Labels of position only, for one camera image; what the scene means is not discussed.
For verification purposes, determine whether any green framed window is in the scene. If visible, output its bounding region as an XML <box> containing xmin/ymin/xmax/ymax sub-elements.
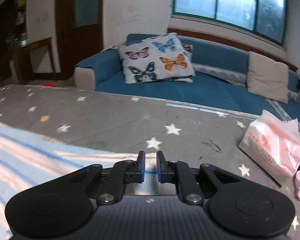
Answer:
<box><xmin>172</xmin><ymin>0</ymin><xmax>287</xmax><ymax>45</ymax></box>

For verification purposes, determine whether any dark wooden side table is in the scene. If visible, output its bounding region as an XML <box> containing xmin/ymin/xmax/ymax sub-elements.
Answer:
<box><xmin>11</xmin><ymin>37</ymin><xmax>58</xmax><ymax>85</ymax></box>

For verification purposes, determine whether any beige cushion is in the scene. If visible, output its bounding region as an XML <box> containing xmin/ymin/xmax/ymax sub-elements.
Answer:
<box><xmin>247</xmin><ymin>51</ymin><xmax>288</xmax><ymax>103</ymax></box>

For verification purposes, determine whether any blue striped knit sweater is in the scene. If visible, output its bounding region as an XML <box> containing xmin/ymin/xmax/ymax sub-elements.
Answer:
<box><xmin>0</xmin><ymin>121</ymin><xmax>158</xmax><ymax>240</ymax></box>

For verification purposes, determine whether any dark wooden door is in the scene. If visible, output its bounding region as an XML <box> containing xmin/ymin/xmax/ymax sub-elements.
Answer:
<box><xmin>55</xmin><ymin>0</ymin><xmax>103</xmax><ymax>80</ymax></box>

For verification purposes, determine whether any butterfly print cushion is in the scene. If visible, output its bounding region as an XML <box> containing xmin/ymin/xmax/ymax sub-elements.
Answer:
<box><xmin>118</xmin><ymin>33</ymin><xmax>195</xmax><ymax>84</ymax></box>

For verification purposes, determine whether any blue sofa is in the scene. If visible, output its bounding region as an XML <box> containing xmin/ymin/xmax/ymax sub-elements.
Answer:
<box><xmin>74</xmin><ymin>34</ymin><xmax>300</xmax><ymax>124</ymax></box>

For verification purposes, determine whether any pink tissue pack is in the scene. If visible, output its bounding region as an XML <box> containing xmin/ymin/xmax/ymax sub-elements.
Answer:
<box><xmin>238</xmin><ymin>110</ymin><xmax>300</xmax><ymax>185</ymax></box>

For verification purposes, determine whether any grey star-patterned table mat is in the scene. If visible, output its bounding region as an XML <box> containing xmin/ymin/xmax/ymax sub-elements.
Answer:
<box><xmin>0</xmin><ymin>83</ymin><xmax>300</xmax><ymax>240</ymax></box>

